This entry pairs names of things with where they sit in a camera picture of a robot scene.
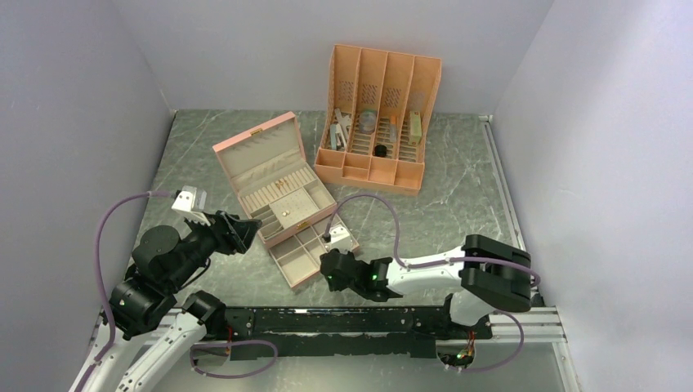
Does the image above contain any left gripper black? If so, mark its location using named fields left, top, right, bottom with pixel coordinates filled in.
left=165, top=207, right=262, bottom=289

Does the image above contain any clear tape roll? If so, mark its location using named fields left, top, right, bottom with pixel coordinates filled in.
left=358, top=109, right=378, bottom=135

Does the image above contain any grey stapler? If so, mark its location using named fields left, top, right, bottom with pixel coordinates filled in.
left=327, top=108, right=352, bottom=151

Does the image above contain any orange capped tube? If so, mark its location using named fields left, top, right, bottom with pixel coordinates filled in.
left=388, top=115, right=398, bottom=144

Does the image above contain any pink jewelry box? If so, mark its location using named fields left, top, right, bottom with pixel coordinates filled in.
left=212, top=112, right=351, bottom=288

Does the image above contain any aluminium frame rail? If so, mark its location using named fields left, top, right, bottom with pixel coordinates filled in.
left=490, top=307, right=567, bottom=344

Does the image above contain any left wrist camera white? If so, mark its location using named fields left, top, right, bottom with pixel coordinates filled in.
left=171, top=185, right=210, bottom=226

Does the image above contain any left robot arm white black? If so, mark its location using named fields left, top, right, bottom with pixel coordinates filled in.
left=70, top=211, right=262, bottom=391

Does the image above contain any green rectangular box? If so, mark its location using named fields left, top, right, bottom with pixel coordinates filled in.
left=409, top=110, right=423, bottom=145

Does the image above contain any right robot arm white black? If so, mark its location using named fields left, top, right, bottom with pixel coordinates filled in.
left=320, top=234, right=536, bottom=338

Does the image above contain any orange desk file organizer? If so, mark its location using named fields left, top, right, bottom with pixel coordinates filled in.
left=315, top=44, right=442, bottom=196

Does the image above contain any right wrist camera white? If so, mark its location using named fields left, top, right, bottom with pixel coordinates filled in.
left=321, top=224, right=355, bottom=253

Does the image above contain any black round cap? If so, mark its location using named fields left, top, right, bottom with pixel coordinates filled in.
left=373, top=144, right=388, bottom=158

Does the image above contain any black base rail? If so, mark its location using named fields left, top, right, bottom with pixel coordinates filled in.
left=203, top=305, right=492, bottom=360

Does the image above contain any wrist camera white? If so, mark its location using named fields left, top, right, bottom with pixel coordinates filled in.
left=171, top=185, right=210, bottom=226
left=321, top=224, right=355, bottom=253

